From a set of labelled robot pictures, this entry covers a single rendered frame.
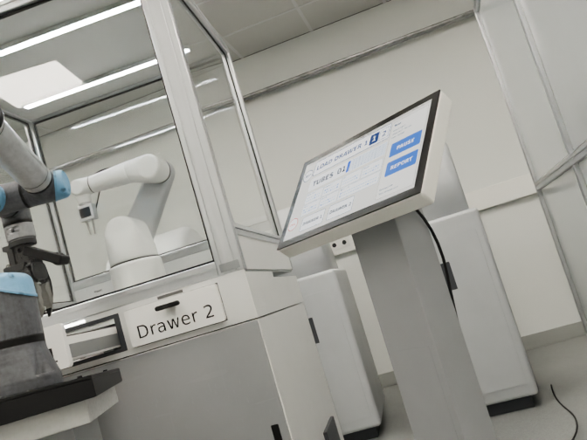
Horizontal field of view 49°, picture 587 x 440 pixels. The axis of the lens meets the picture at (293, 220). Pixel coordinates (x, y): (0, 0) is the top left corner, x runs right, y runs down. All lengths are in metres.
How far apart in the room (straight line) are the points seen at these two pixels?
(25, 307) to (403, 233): 0.87
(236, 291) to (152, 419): 0.45
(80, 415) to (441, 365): 0.85
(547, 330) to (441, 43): 2.24
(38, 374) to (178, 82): 1.04
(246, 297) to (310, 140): 3.33
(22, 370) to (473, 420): 1.03
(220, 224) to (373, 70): 3.41
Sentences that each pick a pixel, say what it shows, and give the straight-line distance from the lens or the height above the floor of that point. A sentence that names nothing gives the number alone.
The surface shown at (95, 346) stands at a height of 0.85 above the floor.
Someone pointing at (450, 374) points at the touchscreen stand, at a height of 0.54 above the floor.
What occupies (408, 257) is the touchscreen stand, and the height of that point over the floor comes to 0.84.
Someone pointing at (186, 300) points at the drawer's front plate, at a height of 0.90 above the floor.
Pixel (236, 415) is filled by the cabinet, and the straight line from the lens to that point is 1.92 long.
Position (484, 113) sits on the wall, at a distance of 5.03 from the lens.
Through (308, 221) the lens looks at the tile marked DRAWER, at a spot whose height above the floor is 1.01.
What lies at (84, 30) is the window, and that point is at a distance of 2.20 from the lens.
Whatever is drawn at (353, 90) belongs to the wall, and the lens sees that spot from 5.13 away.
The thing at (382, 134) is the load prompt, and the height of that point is 1.15.
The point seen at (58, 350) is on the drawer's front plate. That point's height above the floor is 0.86.
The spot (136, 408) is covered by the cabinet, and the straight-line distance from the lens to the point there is 2.01.
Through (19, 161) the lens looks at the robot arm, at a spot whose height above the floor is 1.29.
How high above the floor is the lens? 0.82
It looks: 7 degrees up
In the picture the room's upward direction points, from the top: 17 degrees counter-clockwise
